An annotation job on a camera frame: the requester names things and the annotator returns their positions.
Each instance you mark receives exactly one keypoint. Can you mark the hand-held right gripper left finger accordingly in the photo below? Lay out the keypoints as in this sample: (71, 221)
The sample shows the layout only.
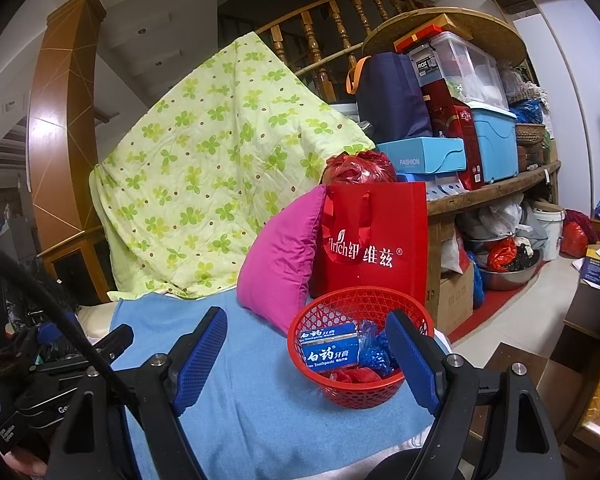
(200, 355)

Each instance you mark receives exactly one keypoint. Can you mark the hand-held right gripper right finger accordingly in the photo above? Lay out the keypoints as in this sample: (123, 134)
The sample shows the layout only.
(410, 355)

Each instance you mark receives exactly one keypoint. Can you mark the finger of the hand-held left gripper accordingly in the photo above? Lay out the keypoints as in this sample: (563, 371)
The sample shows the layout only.
(112, 342)

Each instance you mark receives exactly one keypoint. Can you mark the small red plastic bag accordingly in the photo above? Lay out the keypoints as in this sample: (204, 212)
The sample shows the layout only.
(360, 375)

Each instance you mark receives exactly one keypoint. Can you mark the red plastic mesh basket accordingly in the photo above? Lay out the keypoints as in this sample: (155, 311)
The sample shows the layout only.
(350, 395)

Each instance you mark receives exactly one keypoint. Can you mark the blue white toothpaste box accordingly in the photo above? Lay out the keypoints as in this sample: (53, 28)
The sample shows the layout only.
(330, 352)

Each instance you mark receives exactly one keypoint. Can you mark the person's left hand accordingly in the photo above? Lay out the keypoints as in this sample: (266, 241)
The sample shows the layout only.
(27, 464)

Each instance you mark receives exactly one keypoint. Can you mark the beige cushion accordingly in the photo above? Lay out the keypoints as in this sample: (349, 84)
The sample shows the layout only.
(97, 322)

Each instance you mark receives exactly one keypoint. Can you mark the cardboard box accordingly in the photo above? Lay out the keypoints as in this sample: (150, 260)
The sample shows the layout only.
(455, 300)

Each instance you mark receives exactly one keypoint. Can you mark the wooden cabinet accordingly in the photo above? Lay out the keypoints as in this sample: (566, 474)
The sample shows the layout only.
(80, 275)

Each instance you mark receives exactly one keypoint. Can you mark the light blue blanket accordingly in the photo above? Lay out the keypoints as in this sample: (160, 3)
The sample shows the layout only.
(260, 410)

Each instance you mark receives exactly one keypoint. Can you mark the red floor mat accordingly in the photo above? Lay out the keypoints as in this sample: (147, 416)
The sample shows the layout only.
(485, 320)

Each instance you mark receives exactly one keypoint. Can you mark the red tote bag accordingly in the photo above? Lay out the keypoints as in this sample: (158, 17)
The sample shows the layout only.
(380, 260)

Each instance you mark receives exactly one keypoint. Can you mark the magenta pillow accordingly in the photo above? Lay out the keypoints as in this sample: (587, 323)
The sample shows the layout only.
(280, 270)

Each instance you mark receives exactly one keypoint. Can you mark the steel basin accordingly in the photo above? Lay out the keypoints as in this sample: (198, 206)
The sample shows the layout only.
(505, 280)

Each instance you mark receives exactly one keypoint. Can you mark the white plastic bag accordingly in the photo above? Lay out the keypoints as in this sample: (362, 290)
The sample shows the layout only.
(500, 215)

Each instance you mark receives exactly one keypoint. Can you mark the white bucket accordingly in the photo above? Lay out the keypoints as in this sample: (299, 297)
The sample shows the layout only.
(550, 235)

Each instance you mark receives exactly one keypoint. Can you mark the green clover print quilt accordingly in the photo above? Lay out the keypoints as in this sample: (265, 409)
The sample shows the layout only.
(205, 170)

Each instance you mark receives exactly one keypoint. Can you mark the wooden shelf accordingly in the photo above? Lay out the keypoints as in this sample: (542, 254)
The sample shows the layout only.
(500, 185)

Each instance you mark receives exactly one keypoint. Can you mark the knotted red plastic bag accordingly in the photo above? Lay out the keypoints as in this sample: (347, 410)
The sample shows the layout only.
(360, 167)

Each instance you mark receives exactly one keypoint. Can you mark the light blue shoe box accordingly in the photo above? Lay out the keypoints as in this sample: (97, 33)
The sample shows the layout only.
(420, 157)

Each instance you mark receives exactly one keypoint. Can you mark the light blue storage bin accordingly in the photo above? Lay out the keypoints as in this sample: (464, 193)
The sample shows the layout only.
(495, 145)

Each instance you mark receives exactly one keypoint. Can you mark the dark red carton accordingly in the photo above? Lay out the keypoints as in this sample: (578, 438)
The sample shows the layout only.
(450, 120)

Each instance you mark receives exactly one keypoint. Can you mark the woven basket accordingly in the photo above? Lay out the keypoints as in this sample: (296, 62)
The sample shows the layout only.
(530, 132)

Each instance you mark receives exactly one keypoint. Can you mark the navy tote bag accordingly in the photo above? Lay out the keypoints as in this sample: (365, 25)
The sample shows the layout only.
(390, 100)

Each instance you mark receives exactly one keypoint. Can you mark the clear storage box black lid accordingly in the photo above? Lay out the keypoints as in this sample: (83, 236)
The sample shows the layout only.
(460, 60)

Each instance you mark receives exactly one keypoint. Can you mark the red gift box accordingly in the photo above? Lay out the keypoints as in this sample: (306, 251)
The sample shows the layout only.
(415, 40)

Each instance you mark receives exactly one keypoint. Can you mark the wooden stair railing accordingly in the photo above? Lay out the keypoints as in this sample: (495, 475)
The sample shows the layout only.
(310, 45)

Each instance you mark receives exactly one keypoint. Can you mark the round woven tray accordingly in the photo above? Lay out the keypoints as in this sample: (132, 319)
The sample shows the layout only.
(500, 40)

